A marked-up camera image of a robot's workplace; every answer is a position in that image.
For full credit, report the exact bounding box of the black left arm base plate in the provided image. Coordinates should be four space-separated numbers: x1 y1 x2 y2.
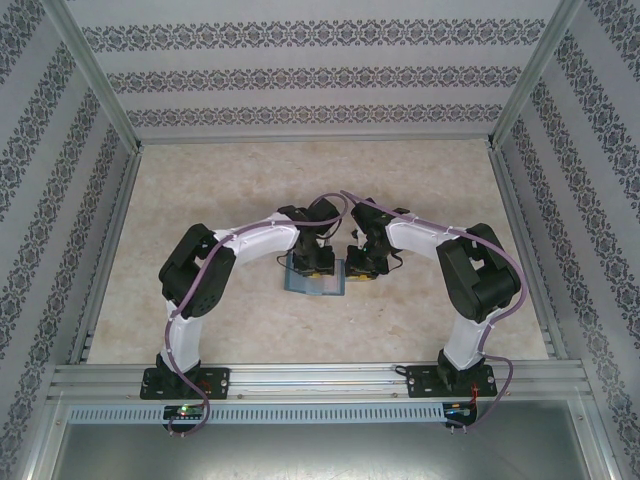
141 367 231 401

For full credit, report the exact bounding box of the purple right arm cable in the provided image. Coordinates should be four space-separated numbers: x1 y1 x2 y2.
339 188 529 434

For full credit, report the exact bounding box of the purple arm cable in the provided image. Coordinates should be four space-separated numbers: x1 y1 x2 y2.
339 188 529 434
163 192 351 439

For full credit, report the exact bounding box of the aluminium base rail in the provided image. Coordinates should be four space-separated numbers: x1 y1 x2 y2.
49 362 586 401

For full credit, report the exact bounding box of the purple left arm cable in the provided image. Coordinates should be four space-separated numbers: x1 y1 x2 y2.
163 192 351 439

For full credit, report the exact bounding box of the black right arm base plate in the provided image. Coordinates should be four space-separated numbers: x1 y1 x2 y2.
405 364 496 400

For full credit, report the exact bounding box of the blue card holder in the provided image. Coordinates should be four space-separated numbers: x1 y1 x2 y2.
283 257 347 299

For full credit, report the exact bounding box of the grey metal front panel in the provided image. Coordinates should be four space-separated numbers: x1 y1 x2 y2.
49 422 601 480

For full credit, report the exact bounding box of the aluminium rear rail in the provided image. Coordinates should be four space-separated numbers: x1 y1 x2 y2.
137 133 494 147

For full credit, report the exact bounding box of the grey slotted cable duct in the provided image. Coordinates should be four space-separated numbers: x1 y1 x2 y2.
67 403 446 424

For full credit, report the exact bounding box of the aluminium frame post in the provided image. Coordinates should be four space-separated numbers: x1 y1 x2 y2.
487 0 586 150
42 0 144 151

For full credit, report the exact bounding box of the aluminium side rail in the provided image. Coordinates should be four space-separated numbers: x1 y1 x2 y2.
487 144 571 361
67 147 146 365

